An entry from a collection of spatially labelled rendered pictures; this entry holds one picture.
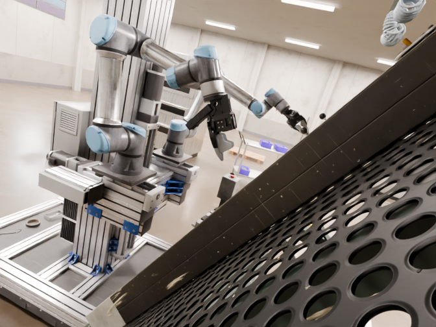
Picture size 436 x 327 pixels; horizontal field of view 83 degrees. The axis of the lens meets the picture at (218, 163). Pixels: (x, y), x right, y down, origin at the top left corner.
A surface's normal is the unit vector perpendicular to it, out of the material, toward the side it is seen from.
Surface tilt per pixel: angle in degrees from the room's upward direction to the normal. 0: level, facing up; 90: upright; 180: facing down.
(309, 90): 90
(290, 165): 90
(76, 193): 90
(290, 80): 90
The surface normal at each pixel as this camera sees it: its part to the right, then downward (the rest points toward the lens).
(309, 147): -0.43, 0.15
